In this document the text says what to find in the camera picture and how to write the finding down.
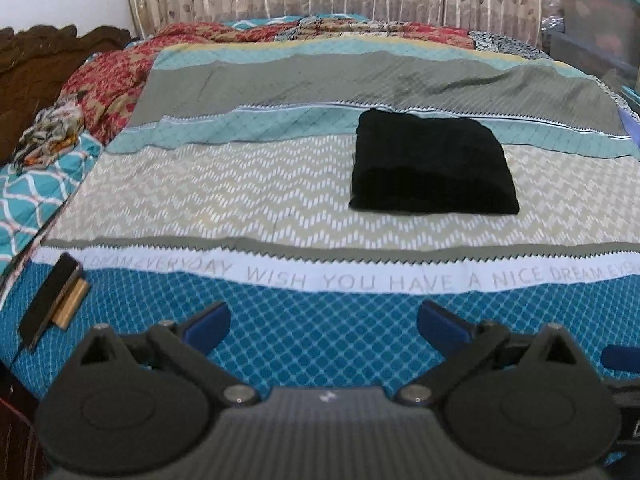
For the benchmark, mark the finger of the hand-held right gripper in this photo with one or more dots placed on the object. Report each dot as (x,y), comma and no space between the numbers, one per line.
(622,357)

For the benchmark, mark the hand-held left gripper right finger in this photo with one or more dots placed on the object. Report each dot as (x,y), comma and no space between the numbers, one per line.
(441,327)

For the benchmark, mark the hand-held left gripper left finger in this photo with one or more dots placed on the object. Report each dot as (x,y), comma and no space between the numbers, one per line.
(207,325)

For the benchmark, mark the black pants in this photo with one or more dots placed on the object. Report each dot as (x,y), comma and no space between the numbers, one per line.
(430,165)

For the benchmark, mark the striped patterned bedspread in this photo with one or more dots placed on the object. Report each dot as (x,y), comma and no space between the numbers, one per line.
(225,195)

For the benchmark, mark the tan wallet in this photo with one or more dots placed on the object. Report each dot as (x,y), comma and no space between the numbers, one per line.
(72,305)

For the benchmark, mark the black phone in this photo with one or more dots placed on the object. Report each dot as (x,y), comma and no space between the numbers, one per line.
(50,300)

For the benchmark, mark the teal lattice quilt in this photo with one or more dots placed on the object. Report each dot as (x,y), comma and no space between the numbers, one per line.
(37,195)

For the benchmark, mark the multicoloured printed scarf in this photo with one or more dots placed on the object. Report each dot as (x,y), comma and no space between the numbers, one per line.
(47,132)

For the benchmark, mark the red floral blanket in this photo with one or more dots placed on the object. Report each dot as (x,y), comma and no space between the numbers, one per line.
(107,80)

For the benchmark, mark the black white patterned cloth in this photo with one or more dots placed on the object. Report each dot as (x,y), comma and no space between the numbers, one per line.
(505,42)

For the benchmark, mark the grey plastic storage bin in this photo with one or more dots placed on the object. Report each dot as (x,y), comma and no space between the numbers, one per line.
(575,52)

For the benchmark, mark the carved wooden headboard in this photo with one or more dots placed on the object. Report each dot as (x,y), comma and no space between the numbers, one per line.
(30,65)

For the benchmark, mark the clear storage bin teal lid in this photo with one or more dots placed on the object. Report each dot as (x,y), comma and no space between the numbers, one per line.
(600,15)

